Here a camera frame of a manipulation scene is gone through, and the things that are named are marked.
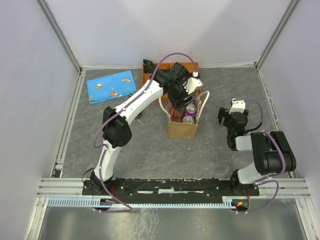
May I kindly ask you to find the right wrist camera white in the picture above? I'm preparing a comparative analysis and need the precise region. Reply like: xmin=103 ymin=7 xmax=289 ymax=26
xmin=229 ymin=98 xmax=246 ymax=115

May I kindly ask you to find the canvas burlap tote bag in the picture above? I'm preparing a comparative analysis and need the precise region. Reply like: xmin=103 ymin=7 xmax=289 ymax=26
xmin=158 ymin=90 xmax=210 ymax=139

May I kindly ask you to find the purple Fanta can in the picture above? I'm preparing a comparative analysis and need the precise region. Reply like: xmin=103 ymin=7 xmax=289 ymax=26
xmin=184 ymin=103 xmax=197 ymax=117

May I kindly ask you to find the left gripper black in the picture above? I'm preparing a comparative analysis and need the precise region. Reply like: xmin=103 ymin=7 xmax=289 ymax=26
xmin=167 ymin=80 xmax=196 ymax=113

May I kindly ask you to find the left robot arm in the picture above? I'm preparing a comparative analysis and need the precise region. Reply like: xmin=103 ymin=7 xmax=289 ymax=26
xmin=90 ymin=62 xmax=203 ymax=195

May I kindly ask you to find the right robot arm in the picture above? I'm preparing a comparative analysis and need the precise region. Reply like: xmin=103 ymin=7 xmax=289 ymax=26
xmin=217 ymin=107 xmax=297 ymax=196

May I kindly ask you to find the red cola can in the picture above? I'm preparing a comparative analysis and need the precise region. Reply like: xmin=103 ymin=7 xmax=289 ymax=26
xmin=170 ymin=105 xmax=184 ymax=123
xmin=182 ymin=115 xmax=195 ymax=124

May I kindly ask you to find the blue printed cloth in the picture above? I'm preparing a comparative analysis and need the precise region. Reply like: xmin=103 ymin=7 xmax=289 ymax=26
xmin=86 ymin=70 xmax=137 ymax=105

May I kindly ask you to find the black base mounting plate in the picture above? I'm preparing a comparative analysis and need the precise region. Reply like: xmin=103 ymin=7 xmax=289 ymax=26
xmin=81 ymin=177 xmax=261 ymax=205

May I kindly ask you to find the green glass bottle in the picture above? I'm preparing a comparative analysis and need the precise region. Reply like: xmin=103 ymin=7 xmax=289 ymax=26
xmin=135 ymin=112 xmax=142 ymax=120

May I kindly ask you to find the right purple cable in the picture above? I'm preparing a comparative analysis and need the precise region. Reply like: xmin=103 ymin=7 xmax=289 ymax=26
xmin=234 ymin=98 xmax=288 ymax=215

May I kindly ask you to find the light blue slotted cable duct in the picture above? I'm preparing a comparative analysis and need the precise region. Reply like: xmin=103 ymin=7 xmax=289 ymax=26
xmin=47 ymin=196 xmax=237 ymax=208

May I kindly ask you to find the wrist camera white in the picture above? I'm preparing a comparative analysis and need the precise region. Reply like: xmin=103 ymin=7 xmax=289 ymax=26
xmin=183 ymin=77 xmax=203 ymax=95
xmin=229 ymin=98 xmax=246 ymax=115

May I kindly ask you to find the aluminium frame rail front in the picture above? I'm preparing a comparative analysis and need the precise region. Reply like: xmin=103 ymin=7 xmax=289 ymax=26
xmin=36 ymin=178 xmax=311 ymax=200

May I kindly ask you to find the rolled tie dark green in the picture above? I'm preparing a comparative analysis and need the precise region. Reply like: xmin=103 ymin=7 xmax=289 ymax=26
xmin=143 ymin=59 xmax=157 ymax=74

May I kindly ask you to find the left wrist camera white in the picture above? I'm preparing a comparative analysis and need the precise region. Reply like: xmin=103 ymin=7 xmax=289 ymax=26
xmin=183 ymin=77 xmax=203 ymax=95

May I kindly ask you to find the orange wooden divider tray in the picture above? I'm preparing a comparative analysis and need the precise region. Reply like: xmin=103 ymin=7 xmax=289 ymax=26
xmin=141 ymin=62 xmax=195 ymax=88

